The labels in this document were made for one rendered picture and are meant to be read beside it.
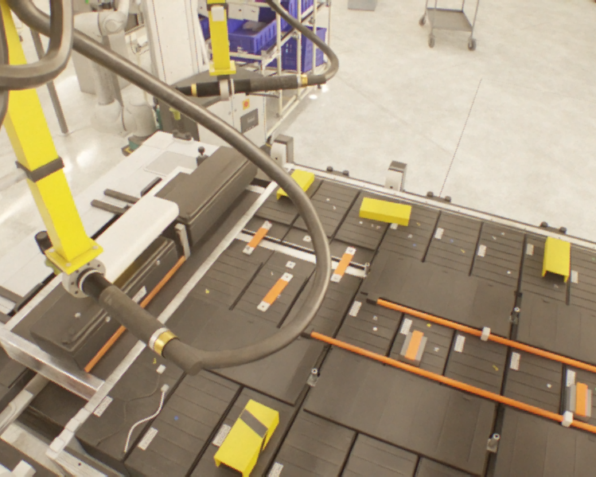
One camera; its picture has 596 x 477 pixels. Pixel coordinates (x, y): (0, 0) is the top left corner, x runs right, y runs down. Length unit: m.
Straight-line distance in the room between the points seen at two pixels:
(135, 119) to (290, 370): 2.31
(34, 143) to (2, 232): 2.85
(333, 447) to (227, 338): 0.38
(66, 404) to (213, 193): 0.77
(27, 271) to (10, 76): 1.59
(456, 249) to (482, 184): 2.22
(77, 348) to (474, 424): 0.93
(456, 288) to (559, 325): 0.29
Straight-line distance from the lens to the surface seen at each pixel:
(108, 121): 3.24
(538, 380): 1.32
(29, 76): 0.34
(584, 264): 1.68
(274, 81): 1.59
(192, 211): 1.49
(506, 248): 1.62
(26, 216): 3.72
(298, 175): 1.73
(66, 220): 0.91
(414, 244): 1.54
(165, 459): 1.13
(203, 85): 1.58
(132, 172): 2.24
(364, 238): 1.53
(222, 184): 1.59
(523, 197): 3.73
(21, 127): 0.81
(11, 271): 1.93
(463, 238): 1.61
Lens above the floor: 2.01
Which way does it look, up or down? 42 degrees down
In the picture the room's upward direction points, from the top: straight up
